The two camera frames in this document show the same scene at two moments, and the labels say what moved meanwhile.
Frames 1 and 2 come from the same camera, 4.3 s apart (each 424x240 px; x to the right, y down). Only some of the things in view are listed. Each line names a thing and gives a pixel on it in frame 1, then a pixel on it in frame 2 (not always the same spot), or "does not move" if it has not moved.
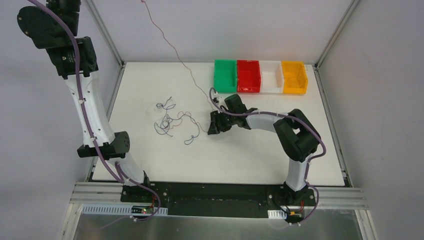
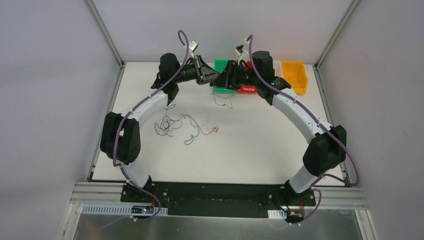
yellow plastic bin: [295, 77] does not move
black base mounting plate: [220, 199] does not move
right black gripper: [220, 119] -> [233, 74]
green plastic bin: [225, 75] does not move
